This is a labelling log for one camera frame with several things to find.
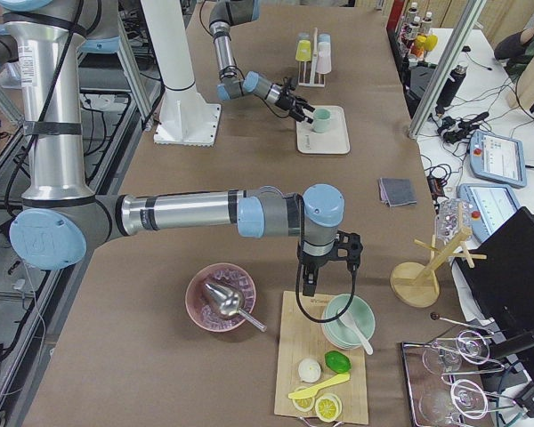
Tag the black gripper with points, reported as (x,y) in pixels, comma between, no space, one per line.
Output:
(312,261)
(286,100)

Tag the green cup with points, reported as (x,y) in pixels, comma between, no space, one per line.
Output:
(321,120)

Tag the cream rabbit tray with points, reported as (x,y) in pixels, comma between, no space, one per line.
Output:
(334,141)

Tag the yellow cup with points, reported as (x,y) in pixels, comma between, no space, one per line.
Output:
(303,52)

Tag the pink cup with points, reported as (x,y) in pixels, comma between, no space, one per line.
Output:
(324,61)

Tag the clear glass cup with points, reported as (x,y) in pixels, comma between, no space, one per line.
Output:
(453,215)

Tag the white spoon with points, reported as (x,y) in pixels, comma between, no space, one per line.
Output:
(349,321)

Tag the metal scoop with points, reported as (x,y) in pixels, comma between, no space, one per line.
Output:
(228,302)

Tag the green lime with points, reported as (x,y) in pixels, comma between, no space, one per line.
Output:
(337,362)

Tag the white bun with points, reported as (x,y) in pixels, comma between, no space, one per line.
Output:
(309,370)

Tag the wooden cutting board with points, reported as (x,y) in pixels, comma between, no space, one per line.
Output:
(299,338)

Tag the wooden stand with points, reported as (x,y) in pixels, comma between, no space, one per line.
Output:
(416,284)

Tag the pink bowl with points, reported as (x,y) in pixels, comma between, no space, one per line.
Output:
(198,307)

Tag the grey folded cloth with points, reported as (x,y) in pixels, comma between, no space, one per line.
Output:
(396,192)

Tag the yellow plastic knife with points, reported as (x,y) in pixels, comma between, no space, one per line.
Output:
(312,391)

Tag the lemon half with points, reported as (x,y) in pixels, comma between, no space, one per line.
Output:
(304,405)
(328,407)

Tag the yellow ball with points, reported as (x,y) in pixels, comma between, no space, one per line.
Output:
(424,44)

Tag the black water bottle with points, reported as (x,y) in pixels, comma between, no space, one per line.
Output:
(451,87)

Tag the teach pendant tablet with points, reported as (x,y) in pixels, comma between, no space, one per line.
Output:
(497,158)
(496,203)

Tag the black monitor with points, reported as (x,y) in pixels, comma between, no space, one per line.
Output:
(503,283)

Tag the white wire cup rack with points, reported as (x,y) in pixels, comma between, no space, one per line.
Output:
(307,75)

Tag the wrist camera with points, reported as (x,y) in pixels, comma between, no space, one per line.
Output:
(348,247)

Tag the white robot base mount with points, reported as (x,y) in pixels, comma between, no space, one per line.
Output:
(185,117)

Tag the black wire glass rack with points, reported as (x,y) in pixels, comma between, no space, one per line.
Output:
(455,380)

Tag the aluminium frame post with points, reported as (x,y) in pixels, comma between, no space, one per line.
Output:
(459,35)

